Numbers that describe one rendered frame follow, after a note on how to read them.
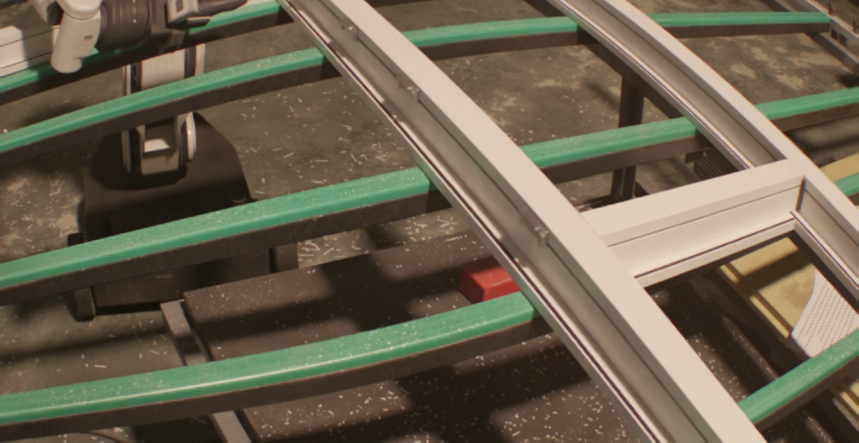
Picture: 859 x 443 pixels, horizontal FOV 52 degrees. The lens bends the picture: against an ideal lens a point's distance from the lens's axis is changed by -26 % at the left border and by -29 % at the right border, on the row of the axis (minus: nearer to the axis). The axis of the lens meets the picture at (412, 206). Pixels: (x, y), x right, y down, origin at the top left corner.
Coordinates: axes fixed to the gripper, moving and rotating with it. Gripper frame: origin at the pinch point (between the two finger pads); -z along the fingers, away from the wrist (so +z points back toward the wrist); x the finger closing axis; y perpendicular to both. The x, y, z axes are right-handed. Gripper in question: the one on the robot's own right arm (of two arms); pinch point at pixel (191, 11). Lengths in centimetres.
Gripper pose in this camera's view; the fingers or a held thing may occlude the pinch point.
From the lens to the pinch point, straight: 161.7
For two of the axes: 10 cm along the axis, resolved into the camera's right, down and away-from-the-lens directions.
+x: -2.4, -9.7, 0.9
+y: -6.3, 2.2, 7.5
